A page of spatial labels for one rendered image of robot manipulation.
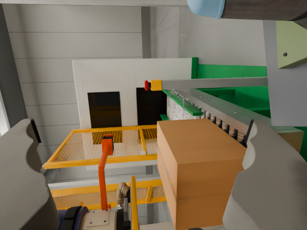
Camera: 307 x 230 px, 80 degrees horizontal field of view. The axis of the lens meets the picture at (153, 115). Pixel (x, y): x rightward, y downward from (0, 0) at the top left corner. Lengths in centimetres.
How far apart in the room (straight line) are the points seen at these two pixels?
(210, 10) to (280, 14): 11
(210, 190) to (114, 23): 908
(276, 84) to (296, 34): 13
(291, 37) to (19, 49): 1044
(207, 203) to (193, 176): 18
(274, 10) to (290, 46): 21
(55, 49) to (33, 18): 143
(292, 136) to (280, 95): 43
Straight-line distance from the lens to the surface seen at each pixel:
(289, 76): 58
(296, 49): 53
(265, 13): 36
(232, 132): 122
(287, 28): 57
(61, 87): 1013
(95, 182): 432
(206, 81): 133
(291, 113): 58
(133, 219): 70
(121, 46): 951
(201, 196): 102
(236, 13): 34
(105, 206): 84
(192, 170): 91
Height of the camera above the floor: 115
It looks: 7 degrees down
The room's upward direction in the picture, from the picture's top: 93 degrees counter-clockwise
